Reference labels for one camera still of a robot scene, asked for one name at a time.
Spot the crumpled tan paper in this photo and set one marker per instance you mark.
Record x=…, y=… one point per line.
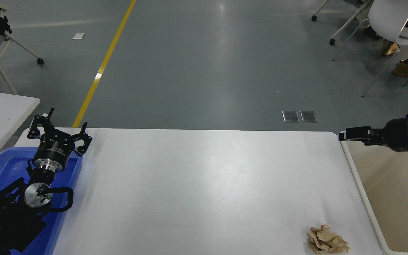
x=327, y=241

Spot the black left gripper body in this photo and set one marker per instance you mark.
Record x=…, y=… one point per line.
x=53, y=150

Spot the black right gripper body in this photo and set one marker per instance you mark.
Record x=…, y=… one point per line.
x=397, y=136

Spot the metal floor plate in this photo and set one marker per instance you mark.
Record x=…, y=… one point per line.
x=290, y=116
x=309, y=116

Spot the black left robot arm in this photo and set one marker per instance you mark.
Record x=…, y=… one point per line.
x=5, y=226

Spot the large pale plastic bin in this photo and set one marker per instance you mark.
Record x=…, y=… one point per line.
x=391, y=212

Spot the blue plastic tray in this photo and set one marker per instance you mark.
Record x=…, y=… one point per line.
x=2, y=166

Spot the white shell chair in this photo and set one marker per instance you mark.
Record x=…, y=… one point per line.
x=388, y=17

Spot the wheeled chair white legs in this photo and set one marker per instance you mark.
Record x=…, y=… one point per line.
x=345, y=24

